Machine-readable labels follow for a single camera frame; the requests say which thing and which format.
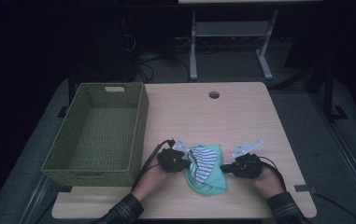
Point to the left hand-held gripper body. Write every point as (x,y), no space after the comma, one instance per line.
(169,160)

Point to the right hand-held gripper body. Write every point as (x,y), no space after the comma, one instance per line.
(247,166)

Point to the mint green cloth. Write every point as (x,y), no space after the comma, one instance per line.
(217,182)

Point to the blue white striped cloth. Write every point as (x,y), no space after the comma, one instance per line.
(204,163)

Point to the green woven basket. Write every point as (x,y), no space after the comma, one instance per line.
(104,133)

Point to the person's left hand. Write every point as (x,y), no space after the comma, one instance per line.
(152,182)

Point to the person's right hand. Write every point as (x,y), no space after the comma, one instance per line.
(270,183)

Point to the grey tape strip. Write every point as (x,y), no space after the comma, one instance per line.
(303,188)

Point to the black metal stand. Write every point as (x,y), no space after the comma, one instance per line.
(329,93)

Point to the white metal stand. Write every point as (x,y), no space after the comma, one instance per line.
(231,28)

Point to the aluminium floor rail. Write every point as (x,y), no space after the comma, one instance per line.
(34,199)
(347,152)

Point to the black floor bracket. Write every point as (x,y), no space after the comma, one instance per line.
(62,112)

